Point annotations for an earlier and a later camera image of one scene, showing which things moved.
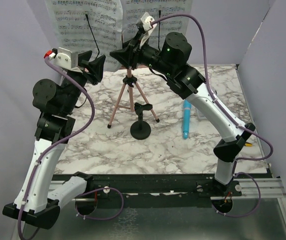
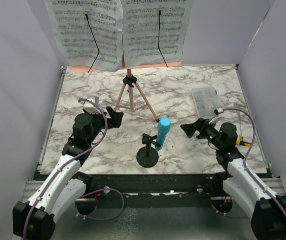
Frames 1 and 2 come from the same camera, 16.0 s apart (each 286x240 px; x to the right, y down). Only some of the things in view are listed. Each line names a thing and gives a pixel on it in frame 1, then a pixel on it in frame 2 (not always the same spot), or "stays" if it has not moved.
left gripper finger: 97,67 -> 116,117
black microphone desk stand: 141,129 -> 147,157
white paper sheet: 82,26 stays
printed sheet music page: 134,10 stays
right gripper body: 143,54 -> 208,131
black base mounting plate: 156,187 stays
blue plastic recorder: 187,105 -> 163,127
